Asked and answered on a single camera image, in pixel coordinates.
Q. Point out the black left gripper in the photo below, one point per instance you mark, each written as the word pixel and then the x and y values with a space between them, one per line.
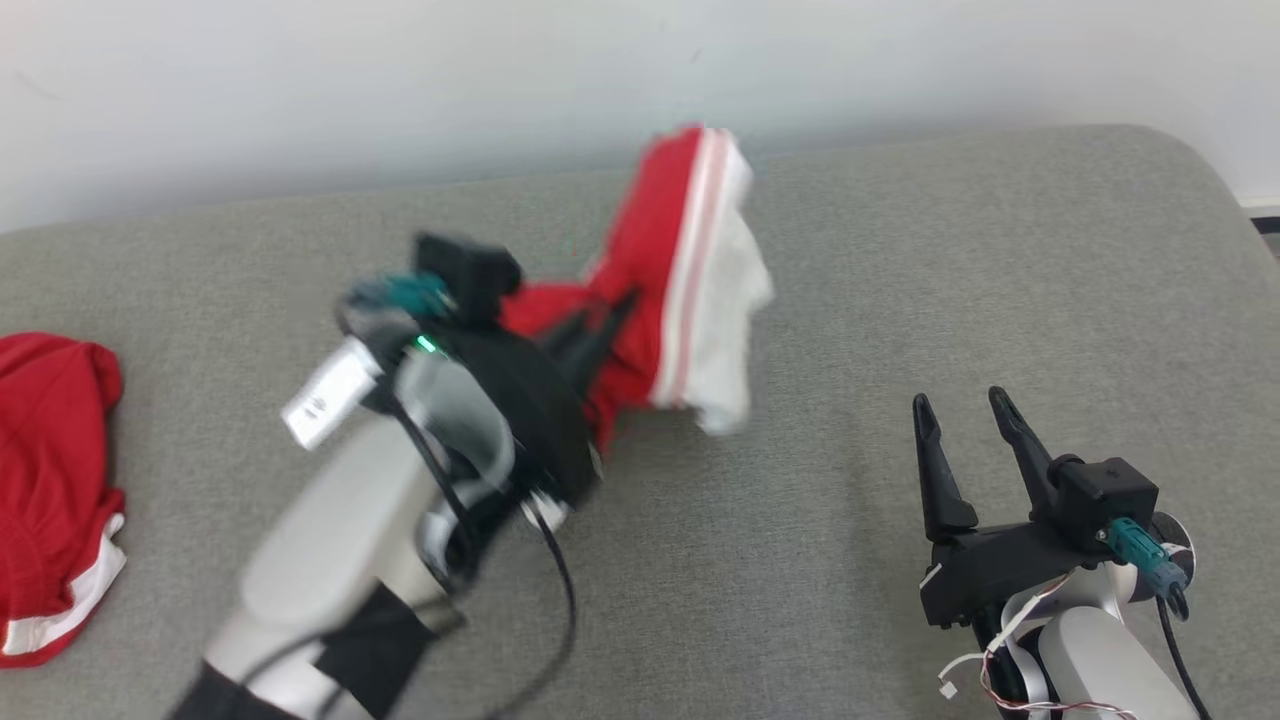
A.
pixel 520 400

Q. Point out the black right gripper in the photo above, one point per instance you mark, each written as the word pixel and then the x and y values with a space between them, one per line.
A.
pixel 1000 570

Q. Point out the red Bulls 23 jersey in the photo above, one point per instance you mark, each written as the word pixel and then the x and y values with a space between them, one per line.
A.
pixel 650 250

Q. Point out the red shorts with white stripes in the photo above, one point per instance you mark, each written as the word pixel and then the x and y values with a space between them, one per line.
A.
pixel 50 480

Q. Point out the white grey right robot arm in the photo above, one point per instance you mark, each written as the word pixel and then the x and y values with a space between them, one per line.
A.
pixel 1090 660

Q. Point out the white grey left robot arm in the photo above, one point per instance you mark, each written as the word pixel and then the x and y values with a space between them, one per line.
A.
pixel 330 540

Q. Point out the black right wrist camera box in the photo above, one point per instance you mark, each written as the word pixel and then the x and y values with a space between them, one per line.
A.
pixel 1105 500

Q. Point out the teal left camera connector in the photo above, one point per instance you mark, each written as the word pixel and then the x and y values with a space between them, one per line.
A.
pixel 405 293

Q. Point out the teal camera connector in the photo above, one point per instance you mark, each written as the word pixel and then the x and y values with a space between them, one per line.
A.
pixel 405 293
pixel 1145 555

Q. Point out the teal right camera connector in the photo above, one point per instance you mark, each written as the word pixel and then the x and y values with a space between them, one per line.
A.
pixel 1145 555

